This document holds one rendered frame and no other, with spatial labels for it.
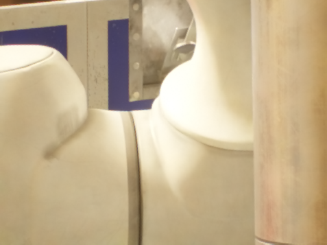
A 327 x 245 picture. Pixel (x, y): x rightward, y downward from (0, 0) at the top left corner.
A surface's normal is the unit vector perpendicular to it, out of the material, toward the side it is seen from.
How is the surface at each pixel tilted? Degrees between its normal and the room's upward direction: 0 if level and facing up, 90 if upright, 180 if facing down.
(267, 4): 86
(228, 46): 111
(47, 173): 81
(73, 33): 90
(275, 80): 86
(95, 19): 90
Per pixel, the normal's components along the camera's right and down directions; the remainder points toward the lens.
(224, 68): -0.44, 0.42
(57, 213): 0.20, 0.22
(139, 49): 0.48, 0.21
